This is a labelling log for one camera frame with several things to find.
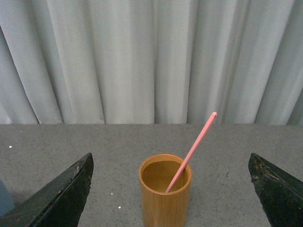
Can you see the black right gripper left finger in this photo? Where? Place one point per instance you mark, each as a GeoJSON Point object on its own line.
{"type": "Point", "coordinates": [60, 203]}

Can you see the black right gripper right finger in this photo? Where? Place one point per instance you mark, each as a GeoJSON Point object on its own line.
{"type": "Point", "coordinates": [280, 194]}

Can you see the blue plastic cup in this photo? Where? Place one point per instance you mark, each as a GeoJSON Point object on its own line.
{"type": "Point", "coordinates": [6, 201]}

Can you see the bamboo chopstick holder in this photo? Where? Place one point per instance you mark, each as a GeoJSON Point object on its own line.
{"type": "Point", "coordinates": [161, 209]}

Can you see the pink chopstick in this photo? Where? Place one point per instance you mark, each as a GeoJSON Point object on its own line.
{"type": "Point", "coordinates": [194, 147]}

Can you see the grey pleated curtain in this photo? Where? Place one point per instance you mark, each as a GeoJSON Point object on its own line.
{"type": "Point", "coordinates": [151, 61]}

